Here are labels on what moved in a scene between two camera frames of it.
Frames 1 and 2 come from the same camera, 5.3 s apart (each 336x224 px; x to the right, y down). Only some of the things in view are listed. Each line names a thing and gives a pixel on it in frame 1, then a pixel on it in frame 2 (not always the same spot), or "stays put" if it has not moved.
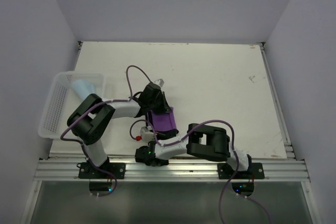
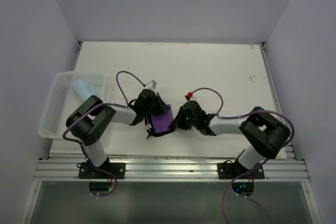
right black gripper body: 163,164 to 184,123
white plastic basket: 63,100 stays put
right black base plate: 255,171 stays put
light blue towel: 83,88 stays put
